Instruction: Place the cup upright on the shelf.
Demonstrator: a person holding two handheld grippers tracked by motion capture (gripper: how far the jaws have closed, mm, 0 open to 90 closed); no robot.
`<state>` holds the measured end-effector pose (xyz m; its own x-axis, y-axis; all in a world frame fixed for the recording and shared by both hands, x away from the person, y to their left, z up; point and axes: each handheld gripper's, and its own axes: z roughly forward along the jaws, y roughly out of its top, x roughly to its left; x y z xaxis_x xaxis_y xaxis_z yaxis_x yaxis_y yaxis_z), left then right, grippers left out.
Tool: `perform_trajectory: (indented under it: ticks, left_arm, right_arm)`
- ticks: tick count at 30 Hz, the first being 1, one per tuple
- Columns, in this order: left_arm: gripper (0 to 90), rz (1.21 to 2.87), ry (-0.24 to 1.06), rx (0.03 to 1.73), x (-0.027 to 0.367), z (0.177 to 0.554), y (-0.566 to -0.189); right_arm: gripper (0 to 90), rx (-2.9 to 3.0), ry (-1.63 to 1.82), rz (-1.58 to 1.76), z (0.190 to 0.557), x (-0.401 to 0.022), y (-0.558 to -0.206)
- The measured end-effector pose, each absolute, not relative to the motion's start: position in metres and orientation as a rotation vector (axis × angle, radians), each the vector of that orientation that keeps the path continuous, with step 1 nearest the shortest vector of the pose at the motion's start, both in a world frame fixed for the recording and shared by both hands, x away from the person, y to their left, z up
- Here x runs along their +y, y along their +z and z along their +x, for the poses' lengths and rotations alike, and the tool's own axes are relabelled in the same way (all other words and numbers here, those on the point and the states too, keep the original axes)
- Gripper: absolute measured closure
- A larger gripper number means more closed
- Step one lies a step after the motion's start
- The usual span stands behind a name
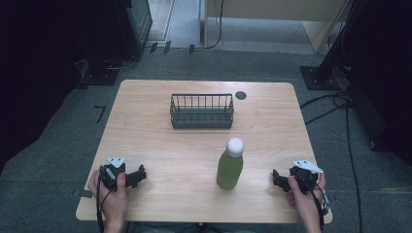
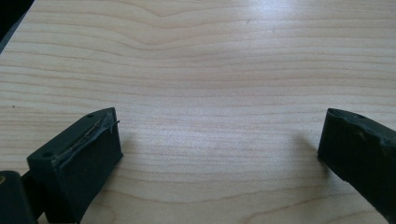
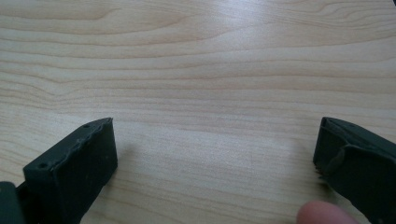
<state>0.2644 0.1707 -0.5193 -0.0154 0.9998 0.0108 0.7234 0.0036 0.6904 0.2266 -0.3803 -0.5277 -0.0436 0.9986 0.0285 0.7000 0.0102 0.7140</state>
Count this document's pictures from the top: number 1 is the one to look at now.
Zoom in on black cabinet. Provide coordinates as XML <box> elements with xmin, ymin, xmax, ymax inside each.
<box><xmin>111</xmin><ymin>0</ymin><xmax>154</xmax><ymax>61</ymax></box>

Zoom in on black stand with square base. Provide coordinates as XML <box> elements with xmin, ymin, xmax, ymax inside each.
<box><xmin>298</xmin><ymin>0</ymin><xmax>367</xmax><ymax>91</ymax></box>

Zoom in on black hanging cable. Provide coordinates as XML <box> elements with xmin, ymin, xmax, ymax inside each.
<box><xmin>205</xmin><ymin>0</ymin><xmax>225</xmax><ymax>50</ymax></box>

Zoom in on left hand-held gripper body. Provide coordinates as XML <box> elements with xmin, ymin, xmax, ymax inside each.
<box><xmin>98</xmin><ymin>156</ymin><xmax>127</xmax><ymax>192</ymax></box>

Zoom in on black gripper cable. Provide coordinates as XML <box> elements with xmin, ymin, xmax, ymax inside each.
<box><xmin>292</xmin><ymin>174</ymin><xmax>326</xmax><ymax>233</ymax></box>
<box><xmin>95</xmin><ymin>165</ymin><xmax>115</xmax><ymax>233</ymax></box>

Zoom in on dark grey wire basket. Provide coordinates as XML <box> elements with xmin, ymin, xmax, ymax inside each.
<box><xmin>169</xmin><ymin>93</ymin><xmax>235</xmax><ymax>130</ymax></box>

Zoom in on person's right hand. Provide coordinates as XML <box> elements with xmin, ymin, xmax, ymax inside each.
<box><xmin>287</xmin><ymin>171</ymin><xmax>326</xmax><ymax>228</ymax></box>

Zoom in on green bottle with white cap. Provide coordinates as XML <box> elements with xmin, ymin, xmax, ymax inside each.
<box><xmin>216</xmin><ymin>137</ymin><xmax>246</xmax><ymax>190</ymax></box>

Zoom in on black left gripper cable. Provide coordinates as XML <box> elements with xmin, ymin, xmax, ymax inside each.
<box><xmin>95</xmin><ymin>165</ymin><xmax>115</xmax><ymax>233</ymax></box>

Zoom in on beige partition board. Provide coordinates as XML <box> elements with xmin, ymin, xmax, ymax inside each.
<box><xmin>203</xmin><ymin>0</ymin><xmax>353</xmax><ymax>54</ymax></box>

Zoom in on black stand base plate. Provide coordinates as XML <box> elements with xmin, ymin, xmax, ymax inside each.
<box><xmin>76</xmin><ymin>57</ymin><xmax>120</xmax><ymax>89</ymax></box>

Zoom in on grey floor cable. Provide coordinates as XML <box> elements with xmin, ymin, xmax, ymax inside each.
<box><xmin>104</xmin><ymin>56</ymin><xmax>140</xmax><ymax>71</ymax></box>

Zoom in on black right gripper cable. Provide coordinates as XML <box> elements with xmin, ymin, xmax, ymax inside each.
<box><xmin>292</xmin><ymin>174</ymin><xmax>326</xmax><ymax>233</ymax></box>

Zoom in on black floor cable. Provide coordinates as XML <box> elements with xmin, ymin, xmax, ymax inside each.
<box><xmin>299</xmin><ymin>89</ymin><xmax>364</xmax><ymax>233</ymax></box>

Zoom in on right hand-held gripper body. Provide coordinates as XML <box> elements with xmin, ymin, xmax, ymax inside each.
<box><xmin>289</xmin><ymin>159</ymin><xmax>325</xmax><ymax>195</ymax></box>

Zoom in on person's left hand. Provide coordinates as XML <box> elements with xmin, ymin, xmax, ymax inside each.
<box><xmin>87</xmin><ymin>168</ymin><xmax>128</xmax><ymax>227</ymax></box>

